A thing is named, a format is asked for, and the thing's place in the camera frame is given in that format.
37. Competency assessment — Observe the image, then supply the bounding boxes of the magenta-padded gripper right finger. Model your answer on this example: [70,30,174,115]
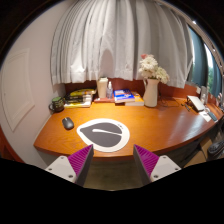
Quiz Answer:
[132,144,182,186]

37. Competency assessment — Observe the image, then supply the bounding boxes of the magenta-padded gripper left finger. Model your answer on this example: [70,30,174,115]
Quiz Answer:
[44,143,95,187]

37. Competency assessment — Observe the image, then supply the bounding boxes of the black computer mouse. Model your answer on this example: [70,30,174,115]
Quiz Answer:
[61,116,75,131]

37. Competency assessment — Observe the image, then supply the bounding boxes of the white and grey mouse pad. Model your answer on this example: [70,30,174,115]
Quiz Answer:
[76,118,131,153]

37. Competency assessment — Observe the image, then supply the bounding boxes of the dark green mug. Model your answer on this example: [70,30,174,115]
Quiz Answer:
[48,96,66,113]

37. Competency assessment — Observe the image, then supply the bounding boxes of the white and yellow book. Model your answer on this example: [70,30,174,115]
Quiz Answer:
[63,101,93,109]

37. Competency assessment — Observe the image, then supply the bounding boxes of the orange and white book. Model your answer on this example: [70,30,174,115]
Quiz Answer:
[124,92,145,107]

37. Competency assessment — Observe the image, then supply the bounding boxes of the white flat device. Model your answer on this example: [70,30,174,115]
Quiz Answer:
[186,95,206,112]

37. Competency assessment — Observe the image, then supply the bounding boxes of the white ceramic vase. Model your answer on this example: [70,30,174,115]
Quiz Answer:
[142,78,161,108]

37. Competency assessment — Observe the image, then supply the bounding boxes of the yellow and black book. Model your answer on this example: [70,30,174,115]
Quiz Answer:
[69,88,98,98]

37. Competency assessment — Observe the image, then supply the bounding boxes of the red book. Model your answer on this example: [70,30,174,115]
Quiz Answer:
[93,96,116,103]

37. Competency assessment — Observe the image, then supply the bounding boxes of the blue book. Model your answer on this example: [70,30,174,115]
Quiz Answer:
[113,88,136,104]

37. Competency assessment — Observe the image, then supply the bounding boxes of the cream tumbler with lid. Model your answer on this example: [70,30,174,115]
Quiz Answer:
[96,76,109,99]

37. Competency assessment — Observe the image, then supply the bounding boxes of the clear spray bottle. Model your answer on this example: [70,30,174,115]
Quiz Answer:
[106,80,114,100]

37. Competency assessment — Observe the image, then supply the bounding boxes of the white and pink flowers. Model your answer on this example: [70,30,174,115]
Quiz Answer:
[138,53,171,85]

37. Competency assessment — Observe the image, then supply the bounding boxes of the window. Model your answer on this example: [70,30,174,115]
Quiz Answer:
[188,26,224,98]

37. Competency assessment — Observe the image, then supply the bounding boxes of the white pleated curtain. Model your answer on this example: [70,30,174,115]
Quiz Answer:
[50,0,194,89]

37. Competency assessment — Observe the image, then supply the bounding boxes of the black cable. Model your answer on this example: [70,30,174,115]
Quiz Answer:
[158,94,181,108]

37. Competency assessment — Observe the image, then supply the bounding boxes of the white wall panel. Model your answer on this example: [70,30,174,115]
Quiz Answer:
[1,48,36,133]

